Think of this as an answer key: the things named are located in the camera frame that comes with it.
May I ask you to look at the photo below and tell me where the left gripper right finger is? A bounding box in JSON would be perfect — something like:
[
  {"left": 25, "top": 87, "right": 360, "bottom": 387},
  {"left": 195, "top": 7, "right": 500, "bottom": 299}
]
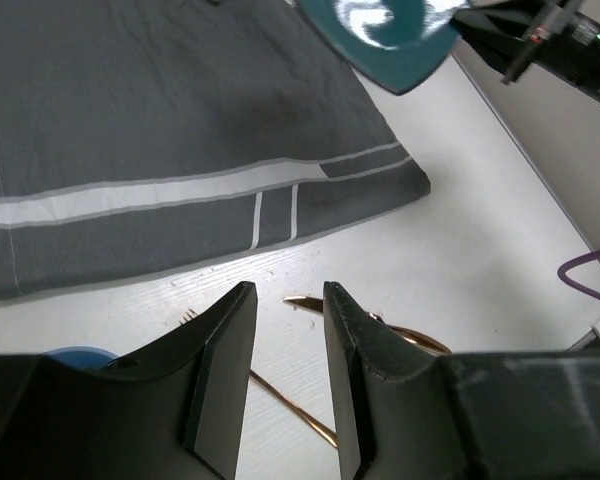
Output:
[{"left": 323, "top": 282, "right": 600, "bottom": 479}]

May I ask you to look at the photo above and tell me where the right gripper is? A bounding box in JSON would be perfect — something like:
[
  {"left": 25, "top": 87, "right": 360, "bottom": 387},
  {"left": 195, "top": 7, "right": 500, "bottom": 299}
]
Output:
[{"left": 452, "top": 1, "right": 600, "bottom": 104}]

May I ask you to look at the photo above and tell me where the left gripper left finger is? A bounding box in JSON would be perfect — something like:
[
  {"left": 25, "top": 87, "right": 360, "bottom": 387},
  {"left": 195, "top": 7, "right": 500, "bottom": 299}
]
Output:
[{"left": 0, "top": 282, "right": 258, "bottom": 479}]

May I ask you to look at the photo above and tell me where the copper knife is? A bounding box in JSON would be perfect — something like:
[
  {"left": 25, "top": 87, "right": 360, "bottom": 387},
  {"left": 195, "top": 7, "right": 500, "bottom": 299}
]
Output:
[{"left": 283, "top": 295, "right": 452, "bottom": 355}]

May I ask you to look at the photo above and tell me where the copper fork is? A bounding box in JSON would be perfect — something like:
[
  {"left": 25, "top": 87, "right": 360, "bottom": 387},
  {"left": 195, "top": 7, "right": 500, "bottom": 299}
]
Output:
[{"left": 178, "top": 307, "right": 339, "bottom": 447}]

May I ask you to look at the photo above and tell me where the blue plastic cup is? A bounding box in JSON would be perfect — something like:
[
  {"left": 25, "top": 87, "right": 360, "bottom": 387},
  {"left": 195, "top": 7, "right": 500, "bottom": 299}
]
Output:
[{"left": 44, "top": 346, "right": 117, "bottom": 370}]

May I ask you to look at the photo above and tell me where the teal square plate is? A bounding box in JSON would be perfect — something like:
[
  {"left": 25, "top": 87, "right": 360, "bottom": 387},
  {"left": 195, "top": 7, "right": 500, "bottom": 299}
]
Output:
[{"left": 296, "top": 0, "right": 473, "bottom": 95}]

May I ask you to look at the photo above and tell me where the grey striped cloth placemat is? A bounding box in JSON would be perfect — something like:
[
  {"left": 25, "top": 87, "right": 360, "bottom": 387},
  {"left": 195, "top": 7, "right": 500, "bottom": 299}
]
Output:
[{"left": 0, "top": 1, "right": 431, "bottom": 300}]

